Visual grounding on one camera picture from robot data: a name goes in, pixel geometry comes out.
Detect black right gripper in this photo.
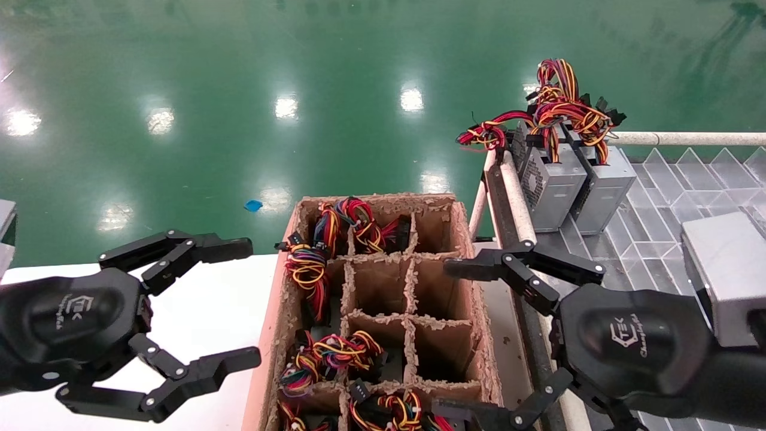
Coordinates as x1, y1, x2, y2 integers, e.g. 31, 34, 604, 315
432, 241, 766, 431

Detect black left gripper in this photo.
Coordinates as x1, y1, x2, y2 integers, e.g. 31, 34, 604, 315
0, 230, 262, 423

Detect grey power supply with cables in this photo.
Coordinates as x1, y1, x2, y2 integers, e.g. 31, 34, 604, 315
311, 330, 387, 384

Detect power supply with black connector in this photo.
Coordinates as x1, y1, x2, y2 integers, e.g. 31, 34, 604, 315
348, 378, 455, 431

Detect brown cardboard divider box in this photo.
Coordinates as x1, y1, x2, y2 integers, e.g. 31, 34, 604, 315
242, 193, 504, 431

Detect white short rack pipe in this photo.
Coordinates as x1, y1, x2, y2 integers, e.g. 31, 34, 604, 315
468, 150, 498, 240

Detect white long rack pipe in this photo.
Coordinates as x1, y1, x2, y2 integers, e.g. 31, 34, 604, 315
496, 150, 593, 431

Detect grey vented power supply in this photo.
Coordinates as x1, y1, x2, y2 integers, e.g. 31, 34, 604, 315
456, 84, 588, 233

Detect grey metal object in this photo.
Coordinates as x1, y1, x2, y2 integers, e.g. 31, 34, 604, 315
0, 200, 17, 279

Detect clear plastic rack bed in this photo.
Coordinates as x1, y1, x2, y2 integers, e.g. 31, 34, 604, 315
539, 147, 766, 431

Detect white horizontal rack pipe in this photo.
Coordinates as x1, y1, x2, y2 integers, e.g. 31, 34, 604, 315
607, 132, 766, 146

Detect power supply with long cables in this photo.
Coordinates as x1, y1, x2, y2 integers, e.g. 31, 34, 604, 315
274, 202, 345, 324

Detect power supply with multicolour cables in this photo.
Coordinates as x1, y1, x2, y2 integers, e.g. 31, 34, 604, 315
278, 400, 339, 431
278, 329, 329, 397

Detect black rack side rail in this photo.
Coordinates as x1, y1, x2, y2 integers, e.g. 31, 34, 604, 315
482, 150, 566, 431

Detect power supply with red cables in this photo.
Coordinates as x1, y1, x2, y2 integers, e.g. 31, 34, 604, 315
335, 196, 414, 254

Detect grey power supply tall cables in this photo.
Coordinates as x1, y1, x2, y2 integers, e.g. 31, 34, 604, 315
527, 59, 637, 235

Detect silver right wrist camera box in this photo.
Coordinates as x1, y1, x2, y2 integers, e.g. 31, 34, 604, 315
681, 211, 766, 349

